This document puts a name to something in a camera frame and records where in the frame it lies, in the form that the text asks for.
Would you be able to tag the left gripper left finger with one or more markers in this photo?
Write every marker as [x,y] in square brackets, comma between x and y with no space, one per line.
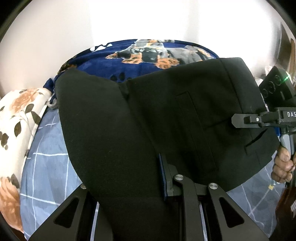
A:
[72,220]

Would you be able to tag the black pants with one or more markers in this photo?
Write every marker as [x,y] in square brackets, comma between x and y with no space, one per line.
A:
[115,132]

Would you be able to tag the person right hand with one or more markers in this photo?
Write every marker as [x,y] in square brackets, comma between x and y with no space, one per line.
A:
[283,167]

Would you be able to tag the navy dog print blanket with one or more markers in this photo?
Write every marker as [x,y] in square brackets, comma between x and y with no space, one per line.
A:
[126,59]

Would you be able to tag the blue grid bed sheet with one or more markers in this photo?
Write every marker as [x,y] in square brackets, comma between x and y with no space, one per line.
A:
[48,178]

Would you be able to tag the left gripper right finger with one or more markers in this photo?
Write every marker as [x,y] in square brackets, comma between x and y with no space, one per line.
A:
[202,212]

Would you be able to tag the white floral pillow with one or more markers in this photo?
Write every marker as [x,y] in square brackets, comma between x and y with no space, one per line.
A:
[21,113]

